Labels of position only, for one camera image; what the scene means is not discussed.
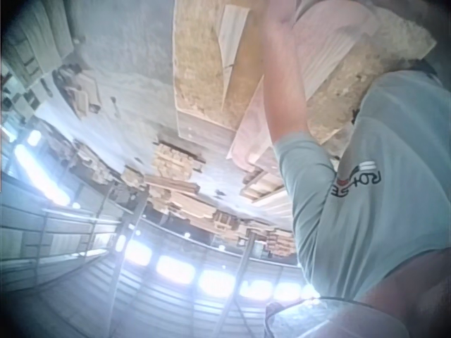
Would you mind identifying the person's left hand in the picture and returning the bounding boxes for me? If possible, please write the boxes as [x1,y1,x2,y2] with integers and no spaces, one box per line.
[262,0,301,26]

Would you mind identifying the narrow pale wooden plank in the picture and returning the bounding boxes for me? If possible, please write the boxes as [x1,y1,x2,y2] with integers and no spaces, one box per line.
[217,3,252,68]

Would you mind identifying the wide pale wooden plank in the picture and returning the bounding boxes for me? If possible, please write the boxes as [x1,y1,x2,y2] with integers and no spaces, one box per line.
[292,0,383,104]

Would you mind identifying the chipboard workbench top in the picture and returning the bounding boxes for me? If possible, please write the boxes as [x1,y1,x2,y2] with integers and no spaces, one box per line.
[171,0,438,156]

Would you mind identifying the pale pinkish wooden board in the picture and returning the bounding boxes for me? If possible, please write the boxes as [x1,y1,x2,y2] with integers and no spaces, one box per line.
[226,74,280,170]

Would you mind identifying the stack of square timber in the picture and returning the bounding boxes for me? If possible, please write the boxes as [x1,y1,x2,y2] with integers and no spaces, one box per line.
[150,139,206,184]

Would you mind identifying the heap of timber stacks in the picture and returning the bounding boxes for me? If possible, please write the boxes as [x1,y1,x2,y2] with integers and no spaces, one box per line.
[119,165,297,260]

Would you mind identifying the wooden pieces on floor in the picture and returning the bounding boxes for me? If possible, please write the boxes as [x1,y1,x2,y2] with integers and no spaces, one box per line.
[51,65,104,119]

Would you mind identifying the shelf with boards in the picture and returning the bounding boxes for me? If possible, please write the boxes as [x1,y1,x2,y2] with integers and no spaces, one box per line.
[0,0,75,82]

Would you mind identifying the metal support pole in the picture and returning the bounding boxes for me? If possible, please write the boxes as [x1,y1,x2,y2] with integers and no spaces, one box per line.
[235,230,257,320]

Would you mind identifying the metal storage rack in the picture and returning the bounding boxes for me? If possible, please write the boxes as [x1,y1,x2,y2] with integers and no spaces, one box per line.
[0,195,123,279]

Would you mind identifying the wooden slat frame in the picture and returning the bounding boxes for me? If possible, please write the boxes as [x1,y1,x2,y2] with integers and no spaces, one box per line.
[240,164,287,206]

